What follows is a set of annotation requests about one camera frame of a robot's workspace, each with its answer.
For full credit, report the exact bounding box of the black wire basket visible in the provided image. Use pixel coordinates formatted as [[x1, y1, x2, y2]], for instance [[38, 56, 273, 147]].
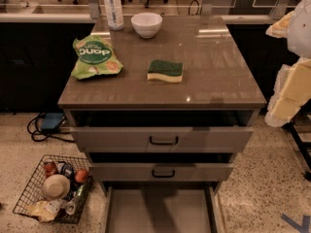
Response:
[[14, 154, 93, 224]]

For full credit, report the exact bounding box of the dark can in basket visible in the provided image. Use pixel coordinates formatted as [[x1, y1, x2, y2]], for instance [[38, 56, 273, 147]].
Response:
[[56, 161, 74, 179]]

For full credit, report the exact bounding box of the grey top drawer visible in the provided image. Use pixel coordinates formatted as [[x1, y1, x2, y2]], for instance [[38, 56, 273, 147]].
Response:
[[71, 111, 253, 153]]

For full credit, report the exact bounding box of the grey middle drawer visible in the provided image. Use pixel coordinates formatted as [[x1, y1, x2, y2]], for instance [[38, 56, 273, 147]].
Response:
[[88, 152, 233, 182]]

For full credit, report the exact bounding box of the grey bottom drawer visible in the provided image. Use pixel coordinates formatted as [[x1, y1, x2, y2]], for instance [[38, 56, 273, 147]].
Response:
[[101, 183, 225, 233]]

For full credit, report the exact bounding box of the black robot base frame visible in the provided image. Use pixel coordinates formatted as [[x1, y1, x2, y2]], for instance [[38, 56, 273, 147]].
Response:
[[288, 112, 311, 182]]

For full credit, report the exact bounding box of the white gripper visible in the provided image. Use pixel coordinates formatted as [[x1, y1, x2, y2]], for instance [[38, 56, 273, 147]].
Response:
[[264, 0, 311, 127]]

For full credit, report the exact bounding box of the clear plastic water bottle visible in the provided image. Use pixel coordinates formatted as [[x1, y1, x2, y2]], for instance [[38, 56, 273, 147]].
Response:
[[104, 0, 123, 30]]

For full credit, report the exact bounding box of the white ceramic bowl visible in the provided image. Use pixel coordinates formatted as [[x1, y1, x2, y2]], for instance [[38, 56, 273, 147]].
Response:
[[131, 13, 162, 39]]

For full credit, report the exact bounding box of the yellow snack bag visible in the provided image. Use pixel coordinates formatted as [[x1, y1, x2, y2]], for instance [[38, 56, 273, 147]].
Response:
[[25, 200, 62, 222]]

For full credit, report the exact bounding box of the red soda can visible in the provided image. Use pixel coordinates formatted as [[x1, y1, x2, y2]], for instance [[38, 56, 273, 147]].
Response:
[[44, 160, 58, 178]]

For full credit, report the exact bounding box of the grey drawer cabinet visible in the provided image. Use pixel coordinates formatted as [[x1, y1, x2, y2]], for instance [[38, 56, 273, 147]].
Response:
[[59, 16, 265, 233]]

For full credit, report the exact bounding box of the small clear bottle in basket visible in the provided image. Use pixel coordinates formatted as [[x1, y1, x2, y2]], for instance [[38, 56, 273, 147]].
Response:
[[65, 185, 85, 216]]

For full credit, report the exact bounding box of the green and yellow sponge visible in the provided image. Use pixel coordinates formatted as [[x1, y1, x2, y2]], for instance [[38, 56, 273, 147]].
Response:
[[147, 60, 184, 83]]

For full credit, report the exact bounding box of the black floor cable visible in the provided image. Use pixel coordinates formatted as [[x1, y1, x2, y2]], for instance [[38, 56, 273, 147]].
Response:
[[26, 112, 76, 144]]

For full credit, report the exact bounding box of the blue power box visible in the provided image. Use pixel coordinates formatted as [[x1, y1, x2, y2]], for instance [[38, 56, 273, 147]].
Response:
[[41, 113, 64, 133]]

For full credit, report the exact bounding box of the red apple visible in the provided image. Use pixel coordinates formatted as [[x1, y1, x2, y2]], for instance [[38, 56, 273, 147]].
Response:
[[75, 169, 88, 183]]

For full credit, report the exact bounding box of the grey drawer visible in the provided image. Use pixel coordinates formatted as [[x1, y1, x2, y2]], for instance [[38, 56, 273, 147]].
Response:
[[88, 152, 233, 182], [71, 111, 253, 153], [101, 183, 225, 233]]

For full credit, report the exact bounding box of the tan upturned bowl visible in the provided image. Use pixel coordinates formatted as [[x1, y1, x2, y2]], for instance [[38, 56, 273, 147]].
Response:
[[42, 175, 70, 200]]

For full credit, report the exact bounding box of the green chip bag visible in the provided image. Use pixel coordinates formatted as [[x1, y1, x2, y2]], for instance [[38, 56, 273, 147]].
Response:
[[71, 35, 123, 80]]

